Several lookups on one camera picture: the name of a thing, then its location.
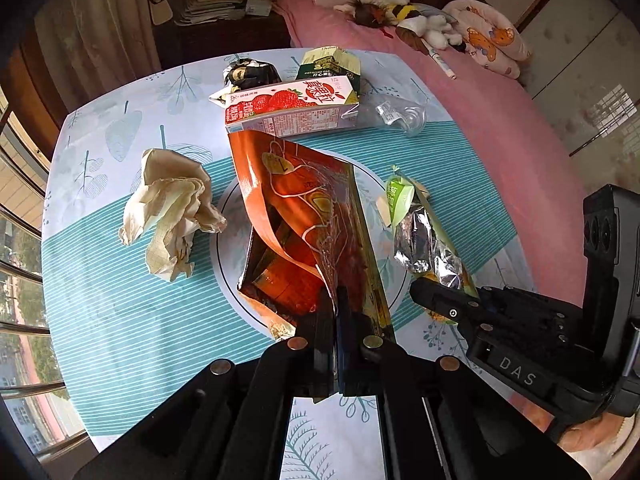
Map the green paper wrapper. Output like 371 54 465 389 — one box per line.
378 166 478 298

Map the red gold foil snack bag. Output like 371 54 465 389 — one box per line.
229 130 394 339

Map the white gloved hand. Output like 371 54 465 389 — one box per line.
559 413 639 479

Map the pink bed sheet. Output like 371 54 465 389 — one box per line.
276 0 587 304

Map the window with metal bars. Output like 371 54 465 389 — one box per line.
1 96 91 466

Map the clear plastic bottle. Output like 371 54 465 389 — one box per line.
357 93 427 136

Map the crumpled beige paper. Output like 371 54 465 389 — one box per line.
118 148 227 282

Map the white marker pen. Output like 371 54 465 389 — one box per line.
422 40 457 80

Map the strawberry milk carton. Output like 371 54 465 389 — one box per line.
208 76 359 138

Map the green drink carton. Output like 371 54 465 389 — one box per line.
296 46 361 94

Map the bee plush toy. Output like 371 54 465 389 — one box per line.
334 0 466 55

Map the black crumpled wrapper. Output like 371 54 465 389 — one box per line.
224 58 282 92

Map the stack of books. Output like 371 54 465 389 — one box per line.
172 0 273 27

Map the beige curtain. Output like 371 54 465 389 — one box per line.
35 0 160 112

